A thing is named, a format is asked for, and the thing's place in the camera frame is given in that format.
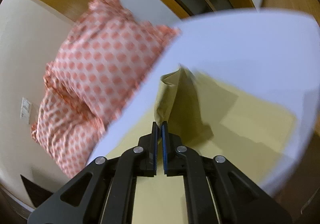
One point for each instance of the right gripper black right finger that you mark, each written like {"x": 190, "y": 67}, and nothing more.
{"x": 216, "y": 191}

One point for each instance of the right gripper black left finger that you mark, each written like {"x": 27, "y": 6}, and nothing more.
{"x": 104, "y": 191}

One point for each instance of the khaki pants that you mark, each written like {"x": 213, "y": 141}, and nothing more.
{"x": 213, "y": 119}

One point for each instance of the orange polka dot pillow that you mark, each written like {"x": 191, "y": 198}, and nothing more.
{"x": 105, "y": 57}
{"x": 67, "y": 130}

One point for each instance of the white bed sheet mattress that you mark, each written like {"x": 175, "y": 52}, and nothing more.
{"x": 271, "y": 54}

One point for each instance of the white wall switch plate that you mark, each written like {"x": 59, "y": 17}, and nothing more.
{"x": 25, "y": 111}

